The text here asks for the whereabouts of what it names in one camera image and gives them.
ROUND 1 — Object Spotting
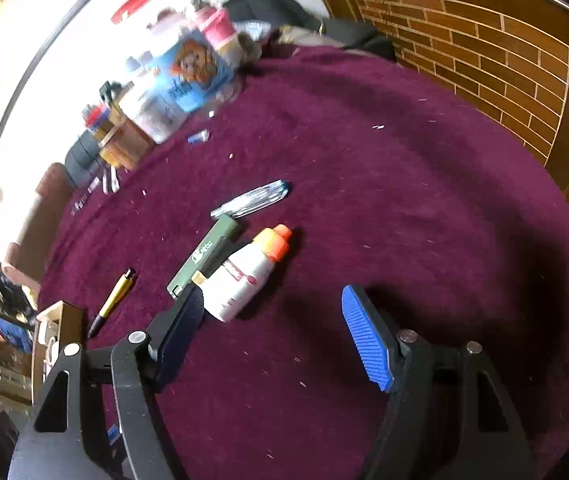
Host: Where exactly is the dark green box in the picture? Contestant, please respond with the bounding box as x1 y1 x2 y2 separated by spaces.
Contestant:
167 216 245 301

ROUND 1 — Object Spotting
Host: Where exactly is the large jar with blue label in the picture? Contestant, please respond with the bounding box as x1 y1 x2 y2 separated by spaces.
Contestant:
112 0 238 113

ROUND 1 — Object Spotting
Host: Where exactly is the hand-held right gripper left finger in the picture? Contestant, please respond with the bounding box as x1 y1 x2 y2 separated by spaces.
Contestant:
7 285 208 480

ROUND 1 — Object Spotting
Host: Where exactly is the dark cloth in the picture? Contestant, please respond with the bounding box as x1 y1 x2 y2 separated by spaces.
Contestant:
224 0 395 61

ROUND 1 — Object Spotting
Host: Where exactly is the framed wall painting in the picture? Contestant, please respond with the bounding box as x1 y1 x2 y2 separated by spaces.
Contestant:
0 0 99 175

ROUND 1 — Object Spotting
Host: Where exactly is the black leather sofa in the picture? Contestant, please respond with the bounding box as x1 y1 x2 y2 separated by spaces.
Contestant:
64 132 102 186

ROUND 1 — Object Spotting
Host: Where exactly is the stack of coloured tape rolls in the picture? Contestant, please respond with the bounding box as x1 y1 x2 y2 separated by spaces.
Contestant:
82 102 115 133

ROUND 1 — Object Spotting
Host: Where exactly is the yellow and black pen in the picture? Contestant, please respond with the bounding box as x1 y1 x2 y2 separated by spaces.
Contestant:
87 268 138 338

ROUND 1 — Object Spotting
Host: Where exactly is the pink lidded jar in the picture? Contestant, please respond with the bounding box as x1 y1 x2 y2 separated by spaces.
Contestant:
194 5 240 61

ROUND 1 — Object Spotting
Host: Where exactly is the wooden cabinet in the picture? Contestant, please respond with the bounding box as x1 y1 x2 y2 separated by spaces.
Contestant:
304 0 569 201

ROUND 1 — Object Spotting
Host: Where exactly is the white plastic tub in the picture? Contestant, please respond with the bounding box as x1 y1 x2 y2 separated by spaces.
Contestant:
117 82 188 145

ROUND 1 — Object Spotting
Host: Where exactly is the brown plastic jar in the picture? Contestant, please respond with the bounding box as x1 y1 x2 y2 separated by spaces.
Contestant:
98 120 155 171

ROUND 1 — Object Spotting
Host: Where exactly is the white bottle with orange cap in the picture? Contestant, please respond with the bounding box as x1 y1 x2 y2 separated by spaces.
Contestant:
199 224 292 323

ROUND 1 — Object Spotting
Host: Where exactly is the brown chair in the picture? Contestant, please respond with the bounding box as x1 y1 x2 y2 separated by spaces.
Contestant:
2 161 72 286

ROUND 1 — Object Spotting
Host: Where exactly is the clear blue pen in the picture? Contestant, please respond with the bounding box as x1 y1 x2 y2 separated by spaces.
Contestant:
211 180 292 220

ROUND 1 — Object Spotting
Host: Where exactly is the cardboard tray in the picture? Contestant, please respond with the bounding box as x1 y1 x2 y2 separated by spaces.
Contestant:
32 300 85 406

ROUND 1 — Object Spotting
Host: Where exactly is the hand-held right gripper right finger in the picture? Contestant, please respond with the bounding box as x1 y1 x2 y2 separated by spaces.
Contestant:
341 284 535 480

